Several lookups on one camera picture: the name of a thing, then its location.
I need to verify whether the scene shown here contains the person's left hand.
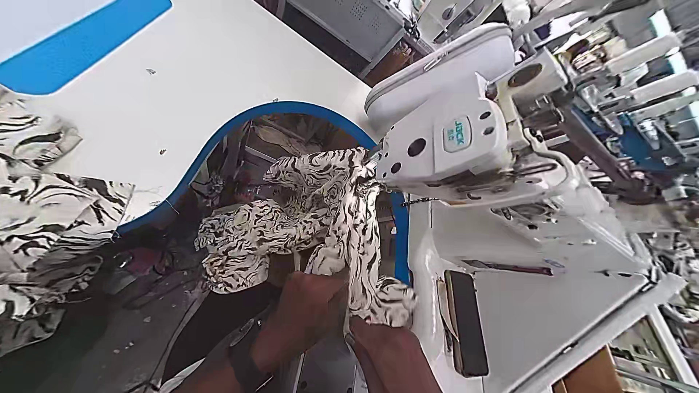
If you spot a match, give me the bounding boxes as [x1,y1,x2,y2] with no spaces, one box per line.
[251,271,349,375]

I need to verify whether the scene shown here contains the person's right hand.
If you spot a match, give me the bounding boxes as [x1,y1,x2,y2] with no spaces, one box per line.
[345,317,432,382]

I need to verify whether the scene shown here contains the black and cream patterned garment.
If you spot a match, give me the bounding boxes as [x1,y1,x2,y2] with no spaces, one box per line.
[194,147,417,329]

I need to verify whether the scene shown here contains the person's right forearm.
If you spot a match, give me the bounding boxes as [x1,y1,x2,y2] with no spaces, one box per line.
[368,372,443,393]

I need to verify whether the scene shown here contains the person's left forearm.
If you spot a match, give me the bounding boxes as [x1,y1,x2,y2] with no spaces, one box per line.
[170,322,274,393]

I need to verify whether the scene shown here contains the black smartphone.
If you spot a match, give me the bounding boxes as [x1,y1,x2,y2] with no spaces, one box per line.
[444,270,489,378]

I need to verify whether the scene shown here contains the person's legs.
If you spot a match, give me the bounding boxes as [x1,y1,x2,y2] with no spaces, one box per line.
[162,282,282,388]

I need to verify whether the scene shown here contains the dark red thin tweezers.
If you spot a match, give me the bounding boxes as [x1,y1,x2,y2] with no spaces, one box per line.
[463,259,554,276]

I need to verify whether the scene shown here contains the white sewing machine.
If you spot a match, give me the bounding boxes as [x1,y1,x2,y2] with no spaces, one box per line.
[364,22,634,222]

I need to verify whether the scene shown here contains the brown cardboard box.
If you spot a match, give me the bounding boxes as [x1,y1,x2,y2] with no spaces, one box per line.
[561,346,624,393]

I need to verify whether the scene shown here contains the white sewing table, blue edging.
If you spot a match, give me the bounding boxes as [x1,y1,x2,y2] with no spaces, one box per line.
[0,0,686,393]

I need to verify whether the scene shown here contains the light grey metal cabinet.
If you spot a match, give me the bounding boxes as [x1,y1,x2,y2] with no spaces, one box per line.
[284,0,407,63]

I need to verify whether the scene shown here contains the pile of patterned fabric pieces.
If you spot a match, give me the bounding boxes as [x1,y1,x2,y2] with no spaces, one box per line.
[0,87,135,358]

